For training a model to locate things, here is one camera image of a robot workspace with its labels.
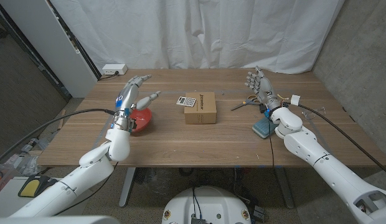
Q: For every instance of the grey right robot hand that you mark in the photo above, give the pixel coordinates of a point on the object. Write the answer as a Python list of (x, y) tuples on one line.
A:
[(265, 88)]

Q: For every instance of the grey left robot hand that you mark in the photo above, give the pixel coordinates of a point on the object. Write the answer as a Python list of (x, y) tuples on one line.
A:
[(126, 99)]

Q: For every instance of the mini calculator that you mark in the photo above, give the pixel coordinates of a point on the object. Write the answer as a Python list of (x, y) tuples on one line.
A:
[(186, 101)]

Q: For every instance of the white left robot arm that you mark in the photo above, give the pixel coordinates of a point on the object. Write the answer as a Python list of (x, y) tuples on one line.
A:
[(93, 168)]

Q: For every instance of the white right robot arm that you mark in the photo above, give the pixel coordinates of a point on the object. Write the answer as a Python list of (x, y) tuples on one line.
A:
[(308, 146)]

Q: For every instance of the red bowl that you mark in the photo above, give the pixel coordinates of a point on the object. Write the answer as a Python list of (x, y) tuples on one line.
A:
[(143, 119)]

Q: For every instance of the brown cardboard box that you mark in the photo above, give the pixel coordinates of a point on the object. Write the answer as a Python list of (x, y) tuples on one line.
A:
[(200, 109)]

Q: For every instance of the white power strip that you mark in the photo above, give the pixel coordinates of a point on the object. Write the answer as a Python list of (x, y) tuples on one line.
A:
[(114, 69)]

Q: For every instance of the teal ribbed case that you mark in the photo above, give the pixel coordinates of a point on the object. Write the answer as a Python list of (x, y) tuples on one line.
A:
[(261, 129)]

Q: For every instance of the wooden stick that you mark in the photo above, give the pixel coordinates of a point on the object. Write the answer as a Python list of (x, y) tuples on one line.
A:
[(61, 119)]

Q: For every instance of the grey table leg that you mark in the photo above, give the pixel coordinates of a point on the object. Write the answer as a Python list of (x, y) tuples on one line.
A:
[(284, 186), (127, 186)]

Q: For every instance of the white curtain backdrop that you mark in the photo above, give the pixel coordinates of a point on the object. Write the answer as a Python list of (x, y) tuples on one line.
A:
[(196, 31)]

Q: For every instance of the white cabinet panel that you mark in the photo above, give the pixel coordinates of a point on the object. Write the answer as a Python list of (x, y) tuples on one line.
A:
[(53, 46)]

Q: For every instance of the clear plastic bag clutter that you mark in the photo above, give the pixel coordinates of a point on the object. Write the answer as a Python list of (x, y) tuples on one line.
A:
[(23, 163)]

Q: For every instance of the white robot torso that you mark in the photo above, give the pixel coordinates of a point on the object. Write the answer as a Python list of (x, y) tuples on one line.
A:
[(205, 202)]

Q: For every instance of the yellow black foot pedal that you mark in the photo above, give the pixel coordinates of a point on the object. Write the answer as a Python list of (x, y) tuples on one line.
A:
[(31, 186)]

